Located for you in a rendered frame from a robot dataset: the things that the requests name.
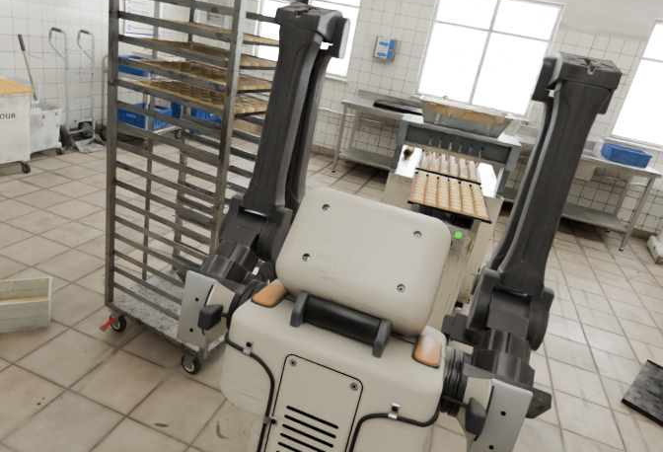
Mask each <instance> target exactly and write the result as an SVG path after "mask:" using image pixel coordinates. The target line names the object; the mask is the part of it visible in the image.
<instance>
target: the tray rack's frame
mask: <svg viewBox="0 0 663 452"><path fill-rule="evenodd" d="M196 1H199V0H196ZM119 2H120V0H109V39H108V114H107V189H106V264H105V306H107V307H109V308H110V309H109V310H108V311H109V312H111V315H112V316H114V317H116V320H114V321H113V322H112V323H111V324H112V325H114V326H115V327H117V328H118V317H119V316H121V315H122V316H123V317H124V318H125V317H126V318H127V319H129V320H131V321H133V322H135V323H136V324H138V325H140V326H142V327H144V328H145V329H147V330H149V331H151V332H153V333H154V334H156V335H158V336H160V337H162V338H163V339H166V340H168V341H169V342H171V343H173V344H175V345H177V346H178V347H180V348H182V349H183V350H182V353H184V366H185V367H186V368H188V369H190V370H192V362H193V360H194V359H195V358H196V357H197V358H198V354H199V346H196V345H194V344H191V343H189V342H186V341H184V340H181V339H177V329H178V323H179V321H177V320H175V319H173V318H171V317H169V316H168V315H166V314H164V313H162V312H160V311H158V310H156V309H154V308H153V307H151V306H149V305H147V304H145V303H143V302H141V301H139V300H138V299H136V298H134V297H132V296H130V295H128V294H126V293H124V292H121V293H118V294H116V295H114V296H113V284H114V236H115V190H116V142H117V96H118V49H119ZM189 20H190V21H192V22H196V23H198V10H196V9H191V8H190V9H189ZM178 270H179V269H178V268H177V267H175V266H172V268H171V269H168V270H166V271H164V273H165V274H167V275H169V276H171V277H173V278H175V279H177V280H179V281H181V279H180V278H179V277H178V275H177V271H178ZM146 277H147V270H145V269H143V268H142V279H143V280H145V281H147V282H149V283H151V284H153V285H155V286H157V287H159V288H161V289H163V290H165V291H167V292H169V293H170V294H172V295H174V296H176V297H178V298H180V299H182V300H183V295H184V290H183V289H182V288H180V287H178V286H176V285H174V284H172V283H171V282H169V281H167V280H165V279H163V278H161V277H159V276H157V275H156V276H154V277H152V278H150V279H148V280H146ZM129 289H130V290H132V291H134V292H136V293H138V294H139V295H141V296H143V297H145V298H147V299H149V300H151V301H153V302H155V303H157V304H158V305H160V306H162V307H164V308H166V309H168V310H170V311H172V312H174V313H176V314H178V315H180V312H181V305H180V304H178V303H176V302H174V301H172V300H170V299H168V298H166V297H164V296H162V295H160V294H158V293H156V292H154V291H152V290H150V289H148V288H146V287H144V286H143V285H141V284H137V285H135V286H133V287H131V288H129ZM224 337H225V335H223V336H222V337H220V338H219V339H216V340H215V341H214V342H213V343H211V344H210V345H209V347H208V356H209V355H210V354H212V353H213V352H214V351H216V350H217V349H218V348H219V347H221V346H222V345H223V344H225V343H226V342H225V339H224ZM208 356H207V357H208Z"/></svg>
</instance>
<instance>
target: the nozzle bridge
mask: <svg viewBox="0 0 663 452"><path fill-rule="evenodd" d="M434 130H436V131H435V133H434ZM445 132H446V134H445V136H444V138H443V143H442V147H441V149H440V148H438V144H439V141H440V139H441V137H443V135H444V133H445ZM433 133H434V135H433ZM431 135H433V140H432V144H431V146H428V142H429V139H430V136H431ZM455 135H456V137H455V139H454V136H455ZM465 137H467V138H466V140H465ZM453 139H454V141H453V146H452V149H451V151H448V147H449V143H450V142H451V140H453ZM464 140H465V142H464ZM476 140H477V141H476ZM475 141H476V144H475V146H474V148H473V152H472V155H471V156H470V155H468V153H469V150H470V147H471V145H472V144H474V143H475ZM461 142H464V144H463V149H462V152H461V153H458V150H459V146H460V145H461ZM485 142H487V143H486V145H485ZM396 144H397V146H396V150H395V154H394V158H393V162H392V167H391V168H392V169H397V168H398V166H399V163H400V159H401V156H402V152H403V147H404V145H405V146H409V147H413V148H418V149H422V150H426V151H430V152H435V153H439V154H443V155H448V156H452V157H456V158H460V159H465V160H469V161H473V162H478V163H482V164H486V165H489V166H494V167H498V168H501V169H500V172H499V175H498V179H497V182H496V185H495V188H494V189H495V192H496V193H497V194H501V195H503V192H504V189H505V186H506V183H507V180H508V176H509V173H510V172H514V169H515V166H516V163H517V160H518V157H519V154H520V151H521V148H522V146H521V144H520V143H519V142H518V140H517V139H516V138H515V137H513V136H509V135H504V134H501V135H500V136H499V137H498V138H494V137H489V136H485V135H480V134H476V133H471V132H467V131H463V130H459V129H454V128H450V127H445V126H441V125H436V124H432V123H427V122H423V117H422V116H419V115H415V114H410V113H406V114H405V115H404V117H403V118H402V119H401V124H400V128H399V132H398V136H397V141H396ZM484 145H485V147H484ZM481 147H484V149H483V152H482V156H481V158H479V157H478V155H479V150H480V149H481Z"/></svg>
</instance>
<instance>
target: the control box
mask: <svg viewBox="0 0 663 452"><path fill-rule="evenodd" d="M444 224H445V223H444ZM445 225H446V226H447V228H448V229H449V231H450V235H451V241H452V246H450V250H449V253H448V255H452V256H456V257H459V258H460V257H461V253H462V250H463V248H464V245H465V242H466V239H467V235H468V232H469V231H468V229H465V228H461V227H457V226H453V225H449V224H445ZM456 232H461V233H462V237H461V238H456V237H455V233H456Z"/></svg>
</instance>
